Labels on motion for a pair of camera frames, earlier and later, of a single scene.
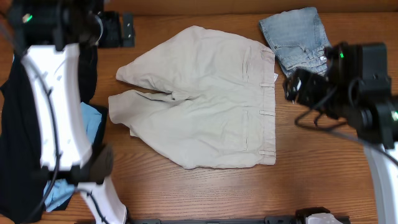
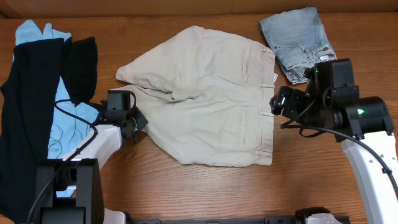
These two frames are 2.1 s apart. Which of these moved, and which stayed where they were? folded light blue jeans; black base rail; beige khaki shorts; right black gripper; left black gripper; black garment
Moved: right black gripper; left black gripper
Stayed: black garment; folded light blue jeans; black base rail; beige khaki shorts
